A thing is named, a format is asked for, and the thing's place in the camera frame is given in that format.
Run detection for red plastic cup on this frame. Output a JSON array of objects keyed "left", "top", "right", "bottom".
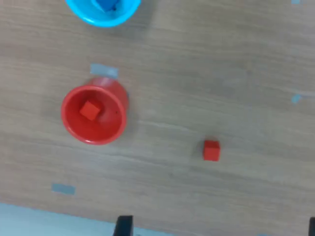
[{"left": 61, "top": 77, "right": 129, "bottom": 146}]

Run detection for blue cube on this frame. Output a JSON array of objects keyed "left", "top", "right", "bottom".
[{"left": 94, "top": 0, "right": 119, "bottom": 12}]

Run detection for red cube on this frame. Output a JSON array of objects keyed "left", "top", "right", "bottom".
[
  {"left": 203, "top": 139, "right": 221, "bottom": 162},
  {"left": 79, "top": 100, "right": 101, "bottom": 121}
]

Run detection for blue plastic cup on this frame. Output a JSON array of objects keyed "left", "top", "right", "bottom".
[{"left": 65, "top": 0, "right": 142, "bottom": 28}]

